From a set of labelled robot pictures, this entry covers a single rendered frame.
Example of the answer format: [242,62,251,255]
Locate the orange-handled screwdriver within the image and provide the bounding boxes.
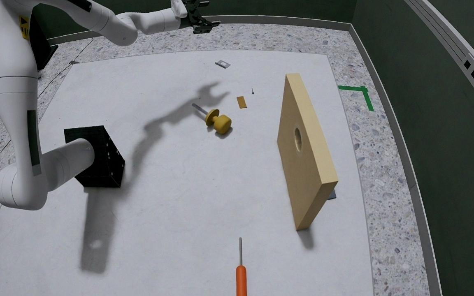
[236,237,247,296]

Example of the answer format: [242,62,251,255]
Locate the tan rectangular plate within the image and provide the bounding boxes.
[237,96,247,109]

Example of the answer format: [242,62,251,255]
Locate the tan wooden door panel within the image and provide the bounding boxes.
[277,73,339,230]

